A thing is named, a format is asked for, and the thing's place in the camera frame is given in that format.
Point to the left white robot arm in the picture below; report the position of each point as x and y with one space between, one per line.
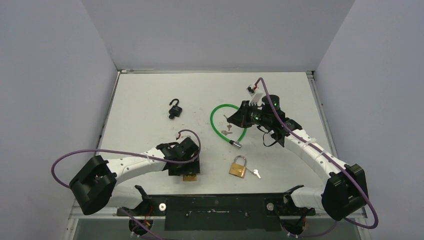
98 184

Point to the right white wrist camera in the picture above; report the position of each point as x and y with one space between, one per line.
256 95

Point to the brass padlock keys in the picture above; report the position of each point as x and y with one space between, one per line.
229 126
255 172

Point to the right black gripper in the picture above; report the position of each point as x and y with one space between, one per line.
245 114

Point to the black padlock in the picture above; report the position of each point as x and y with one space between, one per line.
175 110

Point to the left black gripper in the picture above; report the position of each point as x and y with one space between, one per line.
191 168

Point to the brass padlock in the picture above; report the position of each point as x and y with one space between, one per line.
189 178
238 170

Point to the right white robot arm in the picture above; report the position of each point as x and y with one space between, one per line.
345 185

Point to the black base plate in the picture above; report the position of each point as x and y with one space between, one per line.
224 212

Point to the cable lock keys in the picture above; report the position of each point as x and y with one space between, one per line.
224 132

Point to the green cable lock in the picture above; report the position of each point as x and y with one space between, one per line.
235 143

